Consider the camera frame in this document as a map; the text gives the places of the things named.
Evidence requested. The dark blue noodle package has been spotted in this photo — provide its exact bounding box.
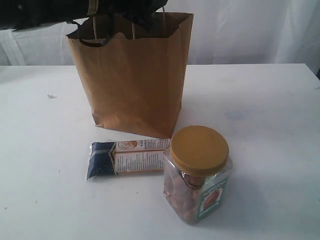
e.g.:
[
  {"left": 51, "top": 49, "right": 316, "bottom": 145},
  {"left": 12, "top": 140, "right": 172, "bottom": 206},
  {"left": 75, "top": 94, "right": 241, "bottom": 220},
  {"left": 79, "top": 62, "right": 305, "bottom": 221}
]
[{"left": 86, "top": 138, "right": 171, "bottom": 180}]

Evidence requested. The white backdrop curtain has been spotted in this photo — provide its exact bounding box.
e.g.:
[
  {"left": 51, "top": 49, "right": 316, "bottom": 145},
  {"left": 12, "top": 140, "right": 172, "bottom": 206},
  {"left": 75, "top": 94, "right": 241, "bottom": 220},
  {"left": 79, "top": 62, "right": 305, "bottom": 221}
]
[{"left": 0, "top": 0, "right": 320, "bottom": 73}]

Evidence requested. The brown paper shopping bag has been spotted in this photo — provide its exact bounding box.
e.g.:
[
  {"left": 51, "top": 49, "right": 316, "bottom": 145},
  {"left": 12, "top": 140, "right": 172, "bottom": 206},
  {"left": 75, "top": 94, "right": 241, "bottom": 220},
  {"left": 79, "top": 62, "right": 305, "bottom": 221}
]
[{"left": 66, "top": 12, "right": 194, "bottom": 139}]

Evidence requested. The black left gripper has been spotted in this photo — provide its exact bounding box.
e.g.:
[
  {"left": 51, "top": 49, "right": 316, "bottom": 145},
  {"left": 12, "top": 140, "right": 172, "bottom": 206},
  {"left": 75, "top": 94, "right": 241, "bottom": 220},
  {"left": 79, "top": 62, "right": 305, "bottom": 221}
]
[{"left": 110, "top": 0, "right": 167, "bottom": 32}]

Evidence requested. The clear nut jar gold lid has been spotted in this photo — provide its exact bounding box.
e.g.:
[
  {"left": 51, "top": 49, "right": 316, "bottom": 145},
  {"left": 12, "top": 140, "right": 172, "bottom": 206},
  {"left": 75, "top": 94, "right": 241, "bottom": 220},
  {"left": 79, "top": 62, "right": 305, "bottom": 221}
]
[{"left": 163, "top": 125, "right": 233, "bottom": 224}]

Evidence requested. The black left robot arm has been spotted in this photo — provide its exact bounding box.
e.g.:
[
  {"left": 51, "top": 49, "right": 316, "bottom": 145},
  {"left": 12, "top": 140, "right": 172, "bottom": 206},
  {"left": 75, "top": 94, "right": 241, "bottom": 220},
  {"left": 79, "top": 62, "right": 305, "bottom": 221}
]
[{"left": 0, "top": 0, "right": 168, "bottom": 31}]

